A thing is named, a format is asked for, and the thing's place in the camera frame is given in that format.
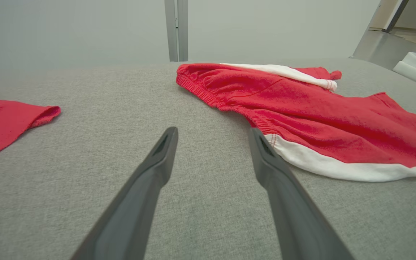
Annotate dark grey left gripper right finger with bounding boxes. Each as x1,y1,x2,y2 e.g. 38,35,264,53
248,127,355,260

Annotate red shorts with white stripes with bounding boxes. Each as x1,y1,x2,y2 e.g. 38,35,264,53
175,63,416,182

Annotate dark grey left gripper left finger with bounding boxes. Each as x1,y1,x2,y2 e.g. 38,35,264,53
71,126,179,260

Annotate grey partition post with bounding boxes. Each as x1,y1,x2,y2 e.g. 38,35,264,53
177,0,189,62
164,0,178,62

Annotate dark slanted pole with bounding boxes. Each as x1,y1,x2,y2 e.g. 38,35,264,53
381,0,410,33

